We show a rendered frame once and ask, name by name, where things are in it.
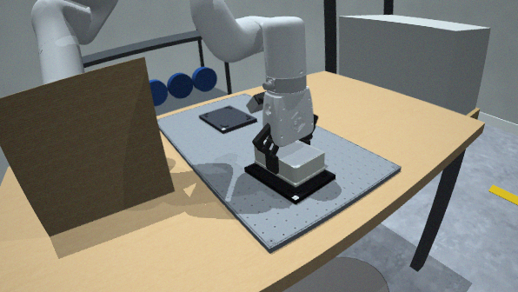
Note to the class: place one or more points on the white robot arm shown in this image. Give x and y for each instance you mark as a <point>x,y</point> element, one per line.
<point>230,40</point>

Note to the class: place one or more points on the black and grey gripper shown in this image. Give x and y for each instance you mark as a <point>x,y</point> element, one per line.
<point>286,118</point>

